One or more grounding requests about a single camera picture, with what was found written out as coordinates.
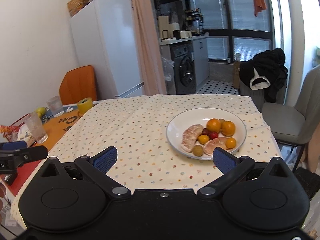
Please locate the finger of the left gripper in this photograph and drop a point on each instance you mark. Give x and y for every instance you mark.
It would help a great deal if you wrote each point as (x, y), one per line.
(28, 155)
(12, 146)

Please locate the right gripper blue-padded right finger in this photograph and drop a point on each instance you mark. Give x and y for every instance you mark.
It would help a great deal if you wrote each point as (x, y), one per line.
(234, 170)

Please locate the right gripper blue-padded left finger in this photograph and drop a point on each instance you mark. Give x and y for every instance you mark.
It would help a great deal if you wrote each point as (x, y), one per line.
(94, 170)

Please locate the small round fruit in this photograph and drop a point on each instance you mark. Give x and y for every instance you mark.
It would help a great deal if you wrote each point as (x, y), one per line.
(230, 143)

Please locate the peeled pomelo segment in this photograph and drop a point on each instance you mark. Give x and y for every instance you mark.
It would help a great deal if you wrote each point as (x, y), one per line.
(210, 146)
(190, 136)

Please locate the red cherry tomato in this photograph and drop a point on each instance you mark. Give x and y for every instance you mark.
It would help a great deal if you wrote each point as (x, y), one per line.
(205, 132)
(213, 135)

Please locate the brown kiwi fruit front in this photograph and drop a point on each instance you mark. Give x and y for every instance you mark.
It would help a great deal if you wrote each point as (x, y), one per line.
(197, 150)

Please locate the large orange front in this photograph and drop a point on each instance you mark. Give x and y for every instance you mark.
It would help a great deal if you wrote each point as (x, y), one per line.
(228, 128)

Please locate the large orange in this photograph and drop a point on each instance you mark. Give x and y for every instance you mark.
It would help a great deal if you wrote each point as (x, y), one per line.
(214, 125)
(228, 128)

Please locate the small yellow kumquat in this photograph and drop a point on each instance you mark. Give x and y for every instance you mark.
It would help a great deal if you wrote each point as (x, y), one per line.
(203, 139)

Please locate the large orange back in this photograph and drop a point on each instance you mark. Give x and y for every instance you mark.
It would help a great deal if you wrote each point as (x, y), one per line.
(214, 125)

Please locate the kitchen counter cabinet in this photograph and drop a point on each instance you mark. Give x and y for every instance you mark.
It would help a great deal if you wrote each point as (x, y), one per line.
(200, 57)

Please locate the red snack basket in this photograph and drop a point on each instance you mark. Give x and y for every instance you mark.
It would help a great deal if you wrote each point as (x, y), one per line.
(18, 131)

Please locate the frosted glass front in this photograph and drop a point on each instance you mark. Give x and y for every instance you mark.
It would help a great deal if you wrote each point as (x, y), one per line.
(35, 126)

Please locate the green pear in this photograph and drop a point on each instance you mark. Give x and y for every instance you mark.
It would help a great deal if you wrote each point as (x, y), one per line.
(41, 111)

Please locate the orange cat table mat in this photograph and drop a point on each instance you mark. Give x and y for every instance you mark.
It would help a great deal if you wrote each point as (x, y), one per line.
(55, 129)

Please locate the clear glass back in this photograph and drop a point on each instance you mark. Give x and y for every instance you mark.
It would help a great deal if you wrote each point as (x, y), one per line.
(55, 106)

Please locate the yellow tape roll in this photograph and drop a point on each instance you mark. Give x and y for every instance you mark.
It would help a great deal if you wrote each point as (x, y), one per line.
(85, 105)

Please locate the white plate with blue rim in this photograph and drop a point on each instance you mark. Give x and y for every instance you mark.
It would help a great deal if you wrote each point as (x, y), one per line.
(181, 122)

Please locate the floral white tablecloth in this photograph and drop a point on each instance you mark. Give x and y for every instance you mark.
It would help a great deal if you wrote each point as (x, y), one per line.
(137, 126)

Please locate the grey chair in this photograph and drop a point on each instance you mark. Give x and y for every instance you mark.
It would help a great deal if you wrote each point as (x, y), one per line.
(295, 125)

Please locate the orange chair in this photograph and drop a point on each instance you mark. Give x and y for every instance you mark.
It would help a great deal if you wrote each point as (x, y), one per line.
(78, 84)

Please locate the black jacket on chair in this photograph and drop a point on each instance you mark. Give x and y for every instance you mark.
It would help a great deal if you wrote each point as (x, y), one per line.
(265, 71)

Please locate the cardboard box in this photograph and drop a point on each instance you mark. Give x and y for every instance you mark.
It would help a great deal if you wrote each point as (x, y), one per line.
(236, 77)

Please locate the grey washing machine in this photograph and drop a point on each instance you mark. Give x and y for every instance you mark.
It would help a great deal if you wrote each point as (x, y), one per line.
(184, 70)

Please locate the pink curtain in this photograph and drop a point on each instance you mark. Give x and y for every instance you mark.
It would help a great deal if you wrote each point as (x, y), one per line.
(148, 48)

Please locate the white refrigerator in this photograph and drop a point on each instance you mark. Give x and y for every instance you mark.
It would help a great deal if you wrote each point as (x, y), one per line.
(104, 37)

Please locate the wicker basket on fridge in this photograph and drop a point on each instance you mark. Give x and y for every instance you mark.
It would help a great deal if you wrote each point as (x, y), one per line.
(74, 6)

